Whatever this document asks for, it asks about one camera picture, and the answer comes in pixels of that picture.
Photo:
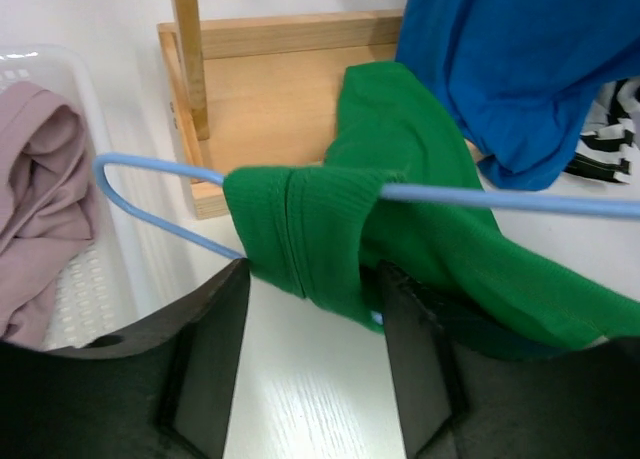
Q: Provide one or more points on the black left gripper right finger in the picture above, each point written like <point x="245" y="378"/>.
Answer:
<point x="466" y="387"/>

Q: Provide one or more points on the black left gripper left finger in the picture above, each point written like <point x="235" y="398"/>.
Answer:
<point x="161" y="387"/>

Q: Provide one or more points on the green tank top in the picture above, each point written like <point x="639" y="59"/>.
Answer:
<point x="319" y="232"/>

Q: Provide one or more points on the pink tank top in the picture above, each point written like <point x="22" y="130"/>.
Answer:
<point x="49" y="211"/>

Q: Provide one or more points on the blue tank top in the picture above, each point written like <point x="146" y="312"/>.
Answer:
<point x="519" y="76"/>

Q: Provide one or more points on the black white striped top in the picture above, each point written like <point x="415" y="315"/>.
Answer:
<point x="609" y="133"/>

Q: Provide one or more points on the clear plastic basket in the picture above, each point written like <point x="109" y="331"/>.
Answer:
<point x="131" y="270"/>

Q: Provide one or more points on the wooden clothes rack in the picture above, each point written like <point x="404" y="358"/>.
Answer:
<point x="263" y="91"/>

